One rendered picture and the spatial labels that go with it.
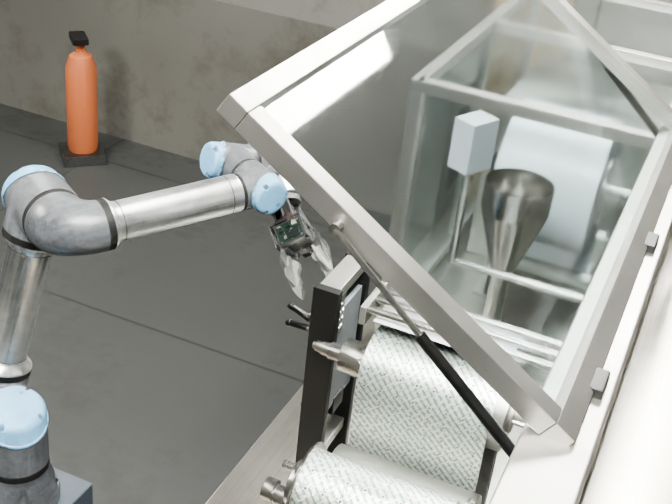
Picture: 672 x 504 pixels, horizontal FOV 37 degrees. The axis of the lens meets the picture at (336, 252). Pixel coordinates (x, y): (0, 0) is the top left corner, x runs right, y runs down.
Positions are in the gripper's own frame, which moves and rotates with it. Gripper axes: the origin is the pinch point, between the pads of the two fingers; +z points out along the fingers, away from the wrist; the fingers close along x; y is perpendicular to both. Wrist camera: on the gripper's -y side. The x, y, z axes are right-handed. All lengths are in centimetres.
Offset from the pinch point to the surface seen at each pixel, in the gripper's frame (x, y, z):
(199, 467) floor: -90, -133, -17
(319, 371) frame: -2.5, 9.8, 19.9
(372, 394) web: 7.5, 19.7, 31.0
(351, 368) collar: 5.1, 17.5, 24.5
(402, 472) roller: 6.8, 15.4, 44.2
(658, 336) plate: 55, 3, 37
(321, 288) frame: 5.8, 21.8, 10.2
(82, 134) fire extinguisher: -141, -224, -236
